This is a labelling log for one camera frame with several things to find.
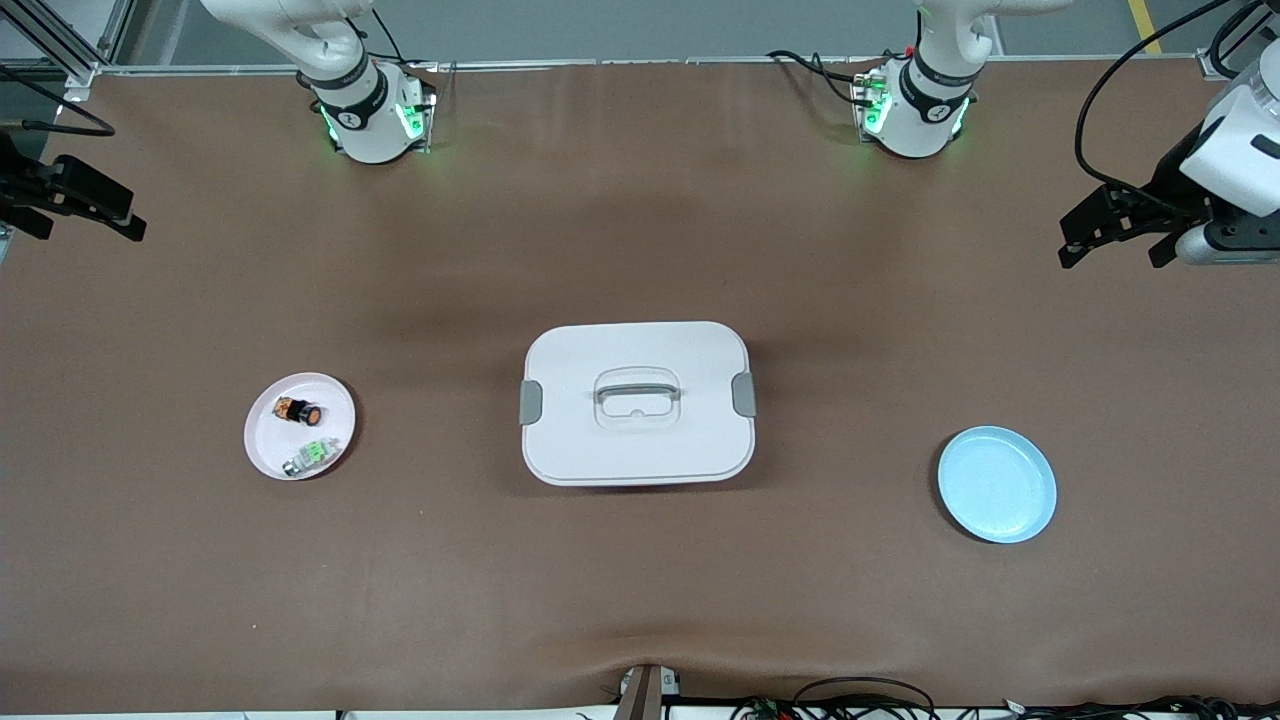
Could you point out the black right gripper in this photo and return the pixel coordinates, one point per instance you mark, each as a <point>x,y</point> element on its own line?
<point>22,186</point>

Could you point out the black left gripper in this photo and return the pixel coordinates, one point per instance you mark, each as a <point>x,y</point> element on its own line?
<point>1168,189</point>

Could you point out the grey box latch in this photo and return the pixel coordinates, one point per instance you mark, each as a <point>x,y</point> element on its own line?
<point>531,402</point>
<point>744,394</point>

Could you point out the white lidded storage box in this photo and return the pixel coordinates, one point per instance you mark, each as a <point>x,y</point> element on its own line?
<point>640,450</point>

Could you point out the yellow floor tape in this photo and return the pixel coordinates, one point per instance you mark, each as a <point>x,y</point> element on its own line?
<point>1145,25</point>

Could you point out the light blue round plate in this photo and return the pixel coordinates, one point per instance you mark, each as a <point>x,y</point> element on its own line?
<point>995,485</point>

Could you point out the pink round plate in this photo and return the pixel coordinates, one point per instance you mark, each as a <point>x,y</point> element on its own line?
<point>275,445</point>

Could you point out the aluminium frame profile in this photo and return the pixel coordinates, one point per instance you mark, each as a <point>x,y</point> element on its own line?
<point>75,72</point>

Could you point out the silver table edge rail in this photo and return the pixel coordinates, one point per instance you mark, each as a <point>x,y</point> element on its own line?
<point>600,64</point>

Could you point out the brown camera mount post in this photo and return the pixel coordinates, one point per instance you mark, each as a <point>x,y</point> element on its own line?
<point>640,695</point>

